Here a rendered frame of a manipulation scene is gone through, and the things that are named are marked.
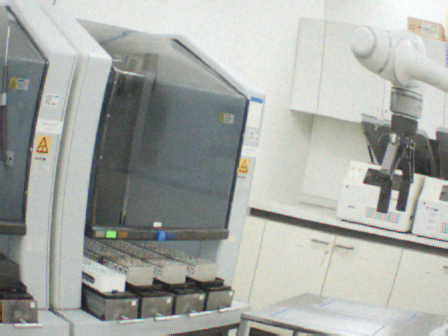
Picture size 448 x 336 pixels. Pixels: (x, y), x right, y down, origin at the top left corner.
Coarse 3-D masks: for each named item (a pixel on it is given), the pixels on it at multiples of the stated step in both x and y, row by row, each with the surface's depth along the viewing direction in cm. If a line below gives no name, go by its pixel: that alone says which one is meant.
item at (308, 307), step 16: (272, 304) 193; (288, 304) 195; (304, 304) 197; (320, 304) 198; (336, 304) 200; (352, 304) 201; (368, 304) 202; (240, 320) 178; (256, 320) 175; (272, 320) 173; (288, 320) 174; (304, 320) 176; (320, 320) 177; (336, 320) 178; (352, 320) 178; (368, 320) 179; (384, 320) 179; (400, 320) 179; (416, 320) 179; (432, 320) 179
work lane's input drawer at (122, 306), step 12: (84, 288) 172; (84, 300) 172; (96, 300) 169; (108, 300) 167; (120, 300) 171; (132, 300) 175; (108, 312) 168; (120, 312) 172; (132, 312) 176; (120, 324) 166
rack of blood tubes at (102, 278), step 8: (88, 264) 180; (96, 264) 183; (88, 272) 173; (96, 272) 174; (104, 272) 176; (112, 272) 179; (88, 280) 182; (96, 280) 171; (104, 280) 171; (112, 280) 173; (120, 280) 176; (96, 288) 171; (104, 288) 171; (112, 288) 173; (120, 288) 176
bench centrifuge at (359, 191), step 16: (368, 128) 401; (384, 128) 389; (384, 144) 405; (416, 144) 382; (352, 160) 396; (400, 160) 409; (416, 160) 397; (432, 160) 385; (352, 176) 388; (368, 176) 380; (400, 176) 369; (416, 176) 364; (432, 176) 400; (352, 192) 385; (368, 192) 377; (416, 192) 364; (352, 208) 384; (368, 208) 377; (416, 208) 369; (384, 224) 368; (400, 224) 360
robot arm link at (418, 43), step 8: (400, 32) 134; (408, 32) 133; (416, 40) 132; (416, 48) 132; (424, 48) 134; (424, 56) 133; (416, 80) 131; (400, 88) 134; (408, 88) 133; (416, 88) 133; (424, 88) 135
